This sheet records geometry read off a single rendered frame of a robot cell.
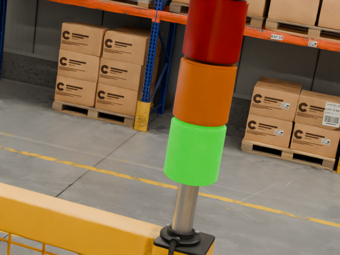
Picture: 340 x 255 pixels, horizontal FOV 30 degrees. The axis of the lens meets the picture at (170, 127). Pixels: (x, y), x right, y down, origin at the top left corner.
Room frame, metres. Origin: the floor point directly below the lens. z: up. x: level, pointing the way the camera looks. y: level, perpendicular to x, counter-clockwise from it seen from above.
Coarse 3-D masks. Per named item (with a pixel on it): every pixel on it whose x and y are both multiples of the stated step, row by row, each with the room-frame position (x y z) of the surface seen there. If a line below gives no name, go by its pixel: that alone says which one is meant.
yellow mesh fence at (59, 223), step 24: (0, 192) 0.59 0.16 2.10; (24, 192) 0.60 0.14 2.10; (0, 216) 0.58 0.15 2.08; (24, 216) 0.58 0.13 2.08; (48, 216) 0.57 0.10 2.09; (72, 216) 0.56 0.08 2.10; (96, 216) 0.57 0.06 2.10; (120, 216) 0.58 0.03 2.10; (48, 240) 0.57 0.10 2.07; (72, 240) 0.56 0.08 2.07; (96, 240) 0.55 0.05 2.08; (120, 240) 0.55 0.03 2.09; (144, 240) 0.54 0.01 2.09
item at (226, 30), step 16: (192, 0) 0.54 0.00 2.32; (208, 0) 0.53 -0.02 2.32; (224, 0) 0.53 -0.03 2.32; (240, 0) 0.55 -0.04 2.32; (192, 16) 0.54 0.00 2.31; (208, 16) 0.53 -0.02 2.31; (224, 16) 0.52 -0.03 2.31; (240, 16) 0.53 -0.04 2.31; (192, 32) 0.53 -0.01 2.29; (208, 32) 0.52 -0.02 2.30; (224, 32) 0.53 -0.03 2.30; (240, 32) 0.54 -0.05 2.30; (192, 48) 0.53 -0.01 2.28; (208, 48) 0.52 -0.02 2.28; (224, 48) 0.53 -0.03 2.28; (240, 48) 0.54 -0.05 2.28
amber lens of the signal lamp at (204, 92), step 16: (192, 64) 0.53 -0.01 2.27; (208, 64) 0.53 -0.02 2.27; (224, 64) 0.54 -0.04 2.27; (192, 80) 0.53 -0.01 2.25; (208, 80) 0.52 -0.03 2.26; (224, 80) 0.53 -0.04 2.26; (176, 96) 0.54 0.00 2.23; (192, 96) 0.53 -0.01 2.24; (208, 96) 0.52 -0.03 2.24; (224, 96) 0.53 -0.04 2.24; (176, 112) 0.54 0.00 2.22; (192, 112) 0.53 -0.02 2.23; (208, 112) 0.52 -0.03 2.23; (224, 112) 0.53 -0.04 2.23
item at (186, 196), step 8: (184, 184) 0.54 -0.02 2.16; (184, 192) 0.54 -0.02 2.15; (192, 192) 0.54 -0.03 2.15; (176, 200) 0.55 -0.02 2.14; (184, 200) 0.54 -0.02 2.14; (192, 200) 0.54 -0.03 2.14; (176, 208) 0.54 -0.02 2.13; (184, 208) 0.54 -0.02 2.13; (192, 208) 0.54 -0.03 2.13; (176, 216) 0.54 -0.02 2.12; (184, 216) 0.54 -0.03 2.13; (192, 216) 0.54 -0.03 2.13; (176, 224) 0.54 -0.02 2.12; (184, 224) 0.54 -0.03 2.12; (192, 224) 0.55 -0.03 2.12; (184, 232) 0.54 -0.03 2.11
